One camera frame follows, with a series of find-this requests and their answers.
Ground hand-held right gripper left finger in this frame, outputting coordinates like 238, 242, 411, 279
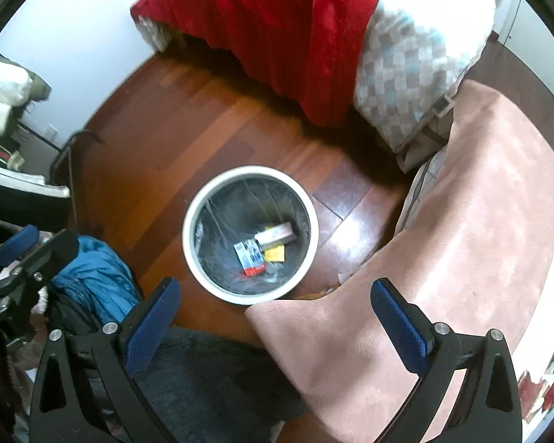
30, 277, 182, 443

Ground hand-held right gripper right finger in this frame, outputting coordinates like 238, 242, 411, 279
370, 278, 522, 443

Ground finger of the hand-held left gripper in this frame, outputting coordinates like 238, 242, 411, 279
0, 225, 80, 306

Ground white round trash bin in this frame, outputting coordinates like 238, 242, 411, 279
182, 165, 320, 306

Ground blue jacket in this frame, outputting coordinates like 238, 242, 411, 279
51, 234, 141, 321

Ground pink blanket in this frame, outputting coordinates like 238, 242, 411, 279
244, 79, 554, 443

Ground dark grey pants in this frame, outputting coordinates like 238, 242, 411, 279
92, 325, 311, 443

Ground blue and red carton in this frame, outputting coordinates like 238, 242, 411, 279
233, 239, 266, 278

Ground clear bin liner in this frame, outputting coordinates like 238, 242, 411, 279
193, 176, 309, 294

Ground grey flat box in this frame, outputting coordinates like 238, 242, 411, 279
254, 222, 295, 248

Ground white padded coat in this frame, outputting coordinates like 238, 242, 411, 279
0, 58, 34, 137

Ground checkered quilt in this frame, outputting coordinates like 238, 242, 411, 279
353, 0, 497, 153

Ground red blanket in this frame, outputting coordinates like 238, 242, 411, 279
130, 0, 389, 127

